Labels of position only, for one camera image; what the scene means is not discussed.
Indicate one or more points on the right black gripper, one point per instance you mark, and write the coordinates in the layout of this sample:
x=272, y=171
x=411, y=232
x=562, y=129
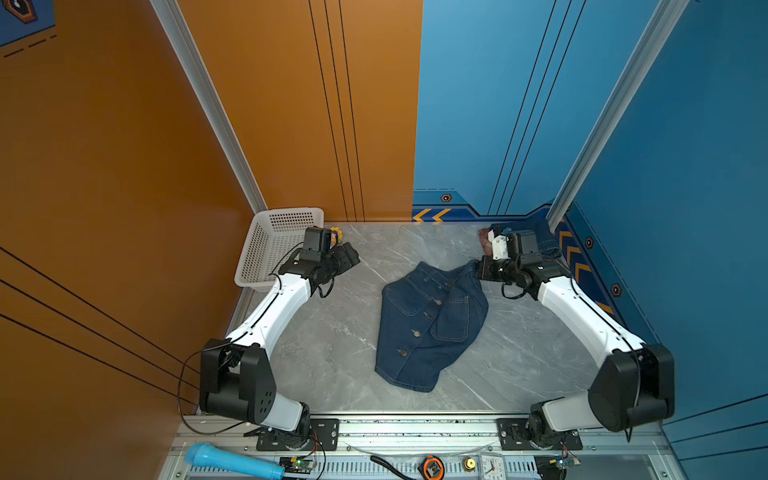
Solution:
x=484, y=269

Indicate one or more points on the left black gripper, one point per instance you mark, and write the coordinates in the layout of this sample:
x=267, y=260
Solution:
x=344, y=264

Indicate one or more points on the white plastic laundry basket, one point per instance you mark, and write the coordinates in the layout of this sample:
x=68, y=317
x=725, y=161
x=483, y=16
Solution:
x=272, y=235

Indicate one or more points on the red plaid skirt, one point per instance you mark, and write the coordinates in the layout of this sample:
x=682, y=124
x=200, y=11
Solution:
x=484, y=235

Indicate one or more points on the dark blue denim skirt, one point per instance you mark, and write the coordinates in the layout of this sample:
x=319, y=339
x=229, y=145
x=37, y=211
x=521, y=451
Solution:
x=546, y=240

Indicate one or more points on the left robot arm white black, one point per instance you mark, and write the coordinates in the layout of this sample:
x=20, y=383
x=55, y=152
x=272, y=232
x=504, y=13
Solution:
x=236, y=377

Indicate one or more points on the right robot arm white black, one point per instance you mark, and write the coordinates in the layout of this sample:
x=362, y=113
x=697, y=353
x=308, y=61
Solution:
x=635, y=381

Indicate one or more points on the yellow flower pink bear toy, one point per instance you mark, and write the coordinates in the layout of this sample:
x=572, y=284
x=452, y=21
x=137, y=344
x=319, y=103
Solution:
x=336, y=235

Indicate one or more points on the small white clock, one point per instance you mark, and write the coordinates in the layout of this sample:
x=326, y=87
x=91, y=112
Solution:
x=492, y=467

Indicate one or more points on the small round brass object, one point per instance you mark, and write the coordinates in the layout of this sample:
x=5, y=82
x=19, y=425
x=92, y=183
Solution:
x=469, y=465

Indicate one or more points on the orange black tape measure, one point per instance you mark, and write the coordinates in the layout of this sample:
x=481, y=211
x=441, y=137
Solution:
x=432, y=468

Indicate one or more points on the small green circuit board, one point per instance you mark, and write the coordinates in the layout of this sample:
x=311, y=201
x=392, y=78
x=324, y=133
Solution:
x=298, y=465

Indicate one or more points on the blue microphone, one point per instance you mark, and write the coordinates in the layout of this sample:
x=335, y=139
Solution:
x=206, y=455

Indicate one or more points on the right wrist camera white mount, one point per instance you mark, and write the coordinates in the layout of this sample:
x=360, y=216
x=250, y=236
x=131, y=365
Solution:
x=499, y=246

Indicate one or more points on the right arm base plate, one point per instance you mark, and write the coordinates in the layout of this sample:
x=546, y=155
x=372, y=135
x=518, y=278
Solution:
x=513, y=435

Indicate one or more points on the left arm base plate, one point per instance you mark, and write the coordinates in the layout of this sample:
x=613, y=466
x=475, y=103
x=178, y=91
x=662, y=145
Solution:
x=323, y=432

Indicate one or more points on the aluminium front rail frame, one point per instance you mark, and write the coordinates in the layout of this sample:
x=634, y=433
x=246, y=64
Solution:
x=391, y=446

